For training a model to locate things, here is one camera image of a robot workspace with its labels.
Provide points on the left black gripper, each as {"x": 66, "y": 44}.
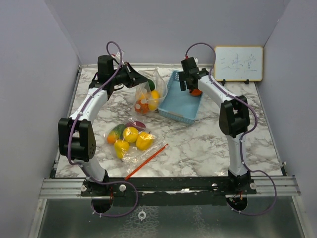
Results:
{"x": 135, "y": 78}

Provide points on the green orange mango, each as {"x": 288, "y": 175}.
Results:
{"x": 115, "y": 134}

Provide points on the yellow bell pepper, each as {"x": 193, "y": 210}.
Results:
{"x": 144, "y": 141}

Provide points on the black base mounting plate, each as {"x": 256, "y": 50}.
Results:
{"x": 166, "y": 191}

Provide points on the aluminium rail frame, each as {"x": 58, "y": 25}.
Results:
{"x": 70, "y": 188}

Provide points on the orange persimmon with leaves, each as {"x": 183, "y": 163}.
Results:
{"x": 195, "y": 92}

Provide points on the yellow orange fruit front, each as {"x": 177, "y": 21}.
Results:
{"x": 144, "y": 96}

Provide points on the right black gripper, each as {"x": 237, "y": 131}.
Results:
{"x": 182, "y": 76}

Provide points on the blue perforated plastic basket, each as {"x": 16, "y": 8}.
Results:
{"x": 179, "y": 105}

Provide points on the yellow pear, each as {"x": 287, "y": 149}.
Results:
{"x": 121, "y": 147}
{"x": 130, "y": 134}

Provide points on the clear bag white zipper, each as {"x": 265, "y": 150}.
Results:
{"x": 161, "y": 86}

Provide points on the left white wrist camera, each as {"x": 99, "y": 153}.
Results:
{"x": 118, "y": 56}

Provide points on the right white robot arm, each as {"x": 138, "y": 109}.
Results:
{"x": 233, "y": 118}

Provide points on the small whiteboard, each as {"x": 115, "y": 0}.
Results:
{"x": 239, "y": 63}

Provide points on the orange tangerine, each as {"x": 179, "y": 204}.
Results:
{"x": 141, "y": 108}

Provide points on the red zipper clear bag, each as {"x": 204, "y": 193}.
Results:
{"x": 133, "y": 143}

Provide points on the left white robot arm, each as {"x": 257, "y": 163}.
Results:
{"x": 75, "y": 134}

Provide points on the green avocado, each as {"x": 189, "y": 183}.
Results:
{"x": 151, "y": 85}

